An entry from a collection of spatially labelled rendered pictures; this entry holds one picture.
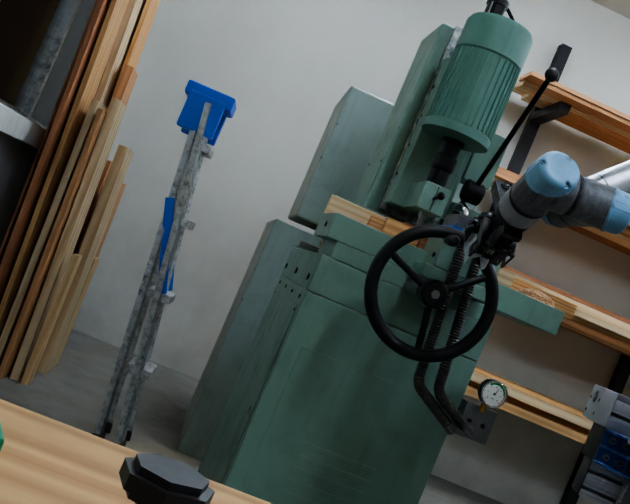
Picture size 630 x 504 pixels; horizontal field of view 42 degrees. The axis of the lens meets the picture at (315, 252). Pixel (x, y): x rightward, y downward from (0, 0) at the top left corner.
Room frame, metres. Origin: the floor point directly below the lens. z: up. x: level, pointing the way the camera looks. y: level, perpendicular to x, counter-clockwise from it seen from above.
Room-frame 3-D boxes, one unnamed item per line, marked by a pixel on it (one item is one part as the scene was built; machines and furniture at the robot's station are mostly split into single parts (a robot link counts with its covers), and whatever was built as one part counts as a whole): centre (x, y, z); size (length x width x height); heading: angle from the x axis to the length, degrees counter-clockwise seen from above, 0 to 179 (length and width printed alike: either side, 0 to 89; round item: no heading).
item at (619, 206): (1.41, -0.41, 1.05); 0.11 x 0.11 x 0.08; 6
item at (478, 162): (2.28, -0.33, 1.22); 0.09 x 0.08 x 0.15; 8
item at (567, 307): (2.07, -0.38, 0.92); 0.59 x 0.02 x 0.04; 98
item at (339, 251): (1.99, -0.22, 0.82); 0.40 x 0.21 x 0.04; 98
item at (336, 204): (2.08, -0.28, 0.92); 0.60 x 0.02 x 0.05; 98
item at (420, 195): (2.07, -0.21, 1.03); 0.14 x 0.07 x 0.09; 8
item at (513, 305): (1.95, -0.30, 0.87); 0.61 x 0.30 x 0.06; 98
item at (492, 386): (1.87, -0.50, 0.65); 0.06 x 0.04 x 0.08; 98
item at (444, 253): (1.87, -0.31, 0.91); 0.15 x 0.14 x 0.09; 98
